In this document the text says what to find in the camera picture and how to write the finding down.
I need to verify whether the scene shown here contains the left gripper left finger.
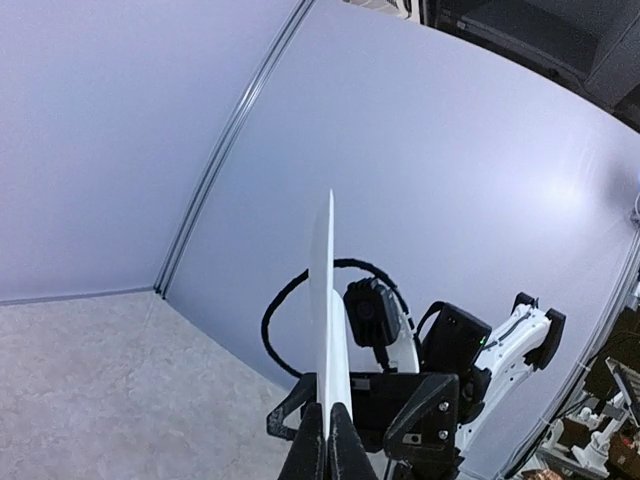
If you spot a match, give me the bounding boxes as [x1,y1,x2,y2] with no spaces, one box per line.
[278,403,325,480]

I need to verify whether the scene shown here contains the right aluminium corner post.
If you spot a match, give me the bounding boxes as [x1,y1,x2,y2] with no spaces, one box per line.
[153,0,315,299]

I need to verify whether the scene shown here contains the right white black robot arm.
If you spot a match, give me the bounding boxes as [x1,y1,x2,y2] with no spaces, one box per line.
[266,278,565,479]

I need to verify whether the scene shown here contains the beige lined letter paper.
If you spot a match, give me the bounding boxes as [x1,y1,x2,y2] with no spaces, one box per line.
[308,192,352,438]

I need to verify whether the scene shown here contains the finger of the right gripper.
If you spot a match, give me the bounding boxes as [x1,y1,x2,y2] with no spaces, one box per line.
[266,373,317,441]

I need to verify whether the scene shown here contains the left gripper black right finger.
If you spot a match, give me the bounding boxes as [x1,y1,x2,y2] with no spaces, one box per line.
[327,403,377,480]

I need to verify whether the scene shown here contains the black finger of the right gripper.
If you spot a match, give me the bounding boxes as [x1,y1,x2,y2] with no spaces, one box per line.
[383,373,459,468]

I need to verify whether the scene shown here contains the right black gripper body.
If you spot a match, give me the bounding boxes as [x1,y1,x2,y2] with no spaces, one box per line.
[350,372,462,479]

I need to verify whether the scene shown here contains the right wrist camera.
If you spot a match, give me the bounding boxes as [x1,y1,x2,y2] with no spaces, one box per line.
[261,258,414,378]

